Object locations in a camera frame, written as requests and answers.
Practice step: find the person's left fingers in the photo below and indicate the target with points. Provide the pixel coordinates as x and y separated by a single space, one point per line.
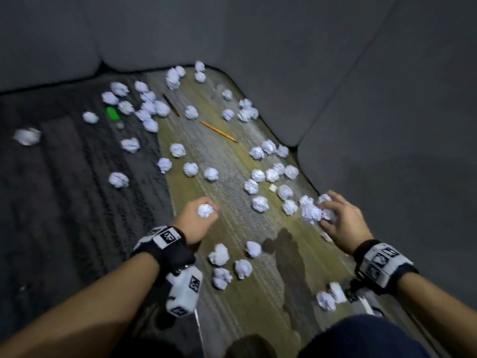
213 219

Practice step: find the person's right forearm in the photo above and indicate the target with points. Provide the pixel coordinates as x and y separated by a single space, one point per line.
443 313

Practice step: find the white paper ball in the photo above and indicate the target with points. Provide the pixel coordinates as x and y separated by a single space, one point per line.
324 199
205 210
328 215

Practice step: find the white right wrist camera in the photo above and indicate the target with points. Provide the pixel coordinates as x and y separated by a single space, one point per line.
367 300

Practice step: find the person's left forearm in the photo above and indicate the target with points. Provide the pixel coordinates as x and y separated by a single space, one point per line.
85 313

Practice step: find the person's left hand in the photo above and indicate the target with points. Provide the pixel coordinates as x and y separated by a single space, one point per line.
190 224

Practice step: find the yellow pencil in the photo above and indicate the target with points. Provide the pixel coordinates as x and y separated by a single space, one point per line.
218 131

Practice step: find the grey fabric sofa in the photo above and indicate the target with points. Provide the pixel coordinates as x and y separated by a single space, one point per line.
261 52

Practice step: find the scattered white paper balls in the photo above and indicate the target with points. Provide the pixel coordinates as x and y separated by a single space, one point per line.
190 169

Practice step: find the person's right hand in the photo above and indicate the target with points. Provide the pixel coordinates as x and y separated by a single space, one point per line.
350 226

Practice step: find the dark blue trousers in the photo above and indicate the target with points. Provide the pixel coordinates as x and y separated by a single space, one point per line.
361 339

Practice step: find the dark red pencil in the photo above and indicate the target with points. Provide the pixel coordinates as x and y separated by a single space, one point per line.
171 105

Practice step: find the green eraser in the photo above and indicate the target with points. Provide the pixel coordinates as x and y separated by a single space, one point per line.
113 113

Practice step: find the person's right fingers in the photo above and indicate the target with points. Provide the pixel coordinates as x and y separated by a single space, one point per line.
338 200

